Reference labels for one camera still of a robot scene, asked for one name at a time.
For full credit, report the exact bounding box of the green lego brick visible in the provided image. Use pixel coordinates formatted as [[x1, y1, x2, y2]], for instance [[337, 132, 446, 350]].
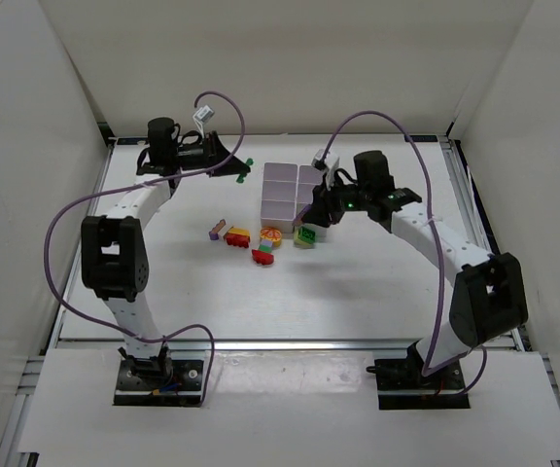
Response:
[[236, 158, 254, 184]]

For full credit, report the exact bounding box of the purple butterfly wing lego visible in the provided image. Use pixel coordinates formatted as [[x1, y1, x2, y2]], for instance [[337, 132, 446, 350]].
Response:
[[208, 219, 227, 241]]

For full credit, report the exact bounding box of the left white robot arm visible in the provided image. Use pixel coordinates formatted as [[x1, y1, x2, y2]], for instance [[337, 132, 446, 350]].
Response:
[[81, 117, 252, 382]]

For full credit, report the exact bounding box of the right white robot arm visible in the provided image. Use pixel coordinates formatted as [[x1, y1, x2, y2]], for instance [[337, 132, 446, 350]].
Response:
[[297, 151, 528, 377]]

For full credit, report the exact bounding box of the green and lime lego stack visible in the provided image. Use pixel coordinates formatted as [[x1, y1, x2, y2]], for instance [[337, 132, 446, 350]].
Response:
[[294, 226, 316, 248]]

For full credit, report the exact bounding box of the right white divided container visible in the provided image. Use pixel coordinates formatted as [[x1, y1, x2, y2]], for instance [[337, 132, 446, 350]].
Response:
[[294, 165, 329, 241]]

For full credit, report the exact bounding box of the white divided container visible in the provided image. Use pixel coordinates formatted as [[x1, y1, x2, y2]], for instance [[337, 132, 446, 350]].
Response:
[[260, 162, 298, 234], [294, 165, 329, 241]]

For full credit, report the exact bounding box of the yellow oval printed lego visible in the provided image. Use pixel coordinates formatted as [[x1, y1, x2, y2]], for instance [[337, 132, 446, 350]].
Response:
[[260, 227, 283, 248]]

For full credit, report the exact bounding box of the left white divided container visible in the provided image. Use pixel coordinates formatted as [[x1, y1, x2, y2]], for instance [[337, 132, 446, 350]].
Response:
[[260, 162, 298, 234]]

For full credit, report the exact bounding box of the lilac green red lego stack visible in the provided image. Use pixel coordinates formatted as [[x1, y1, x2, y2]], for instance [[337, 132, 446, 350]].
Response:
[[251, 239, 274, 266]]

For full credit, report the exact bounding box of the yellow and red lego stack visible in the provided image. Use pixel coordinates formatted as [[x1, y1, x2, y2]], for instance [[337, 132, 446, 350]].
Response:
[[224, 227, 251, 248]]

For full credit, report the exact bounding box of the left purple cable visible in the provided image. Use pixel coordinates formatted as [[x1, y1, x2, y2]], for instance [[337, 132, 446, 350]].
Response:
[[42, 90, 246, 407]]

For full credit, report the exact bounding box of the purple cable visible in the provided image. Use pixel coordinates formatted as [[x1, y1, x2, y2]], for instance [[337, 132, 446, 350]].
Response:
[[324, 110, 488, 393], [42, 90, 246, 407]]

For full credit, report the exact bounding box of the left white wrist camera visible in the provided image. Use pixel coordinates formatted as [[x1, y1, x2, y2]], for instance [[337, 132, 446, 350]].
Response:
[[192, 105, 215, 125]]

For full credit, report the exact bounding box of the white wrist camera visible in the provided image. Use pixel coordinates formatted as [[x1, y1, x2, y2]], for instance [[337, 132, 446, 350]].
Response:
[[311, 149, 339, 191], [192, 105, 215, 125]]

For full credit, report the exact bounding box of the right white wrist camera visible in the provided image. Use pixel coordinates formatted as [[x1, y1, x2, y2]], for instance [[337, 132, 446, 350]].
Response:
[[311, 149, 339, 191]]

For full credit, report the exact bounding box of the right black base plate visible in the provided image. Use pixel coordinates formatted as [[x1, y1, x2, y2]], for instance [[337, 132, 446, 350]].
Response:
[[366, 359, 471, 411]]

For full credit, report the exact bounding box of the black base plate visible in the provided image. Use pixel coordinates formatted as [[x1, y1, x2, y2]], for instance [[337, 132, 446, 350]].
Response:
[[366, 359, 471, 411], [113, 348, 205, 408]]

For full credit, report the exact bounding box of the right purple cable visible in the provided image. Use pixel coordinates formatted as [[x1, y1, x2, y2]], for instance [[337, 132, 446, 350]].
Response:
[[324, 110, 488, 393]]

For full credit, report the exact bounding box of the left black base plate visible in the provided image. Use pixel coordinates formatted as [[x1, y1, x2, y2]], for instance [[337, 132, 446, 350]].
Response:
[[113, 348, 205, 408]]

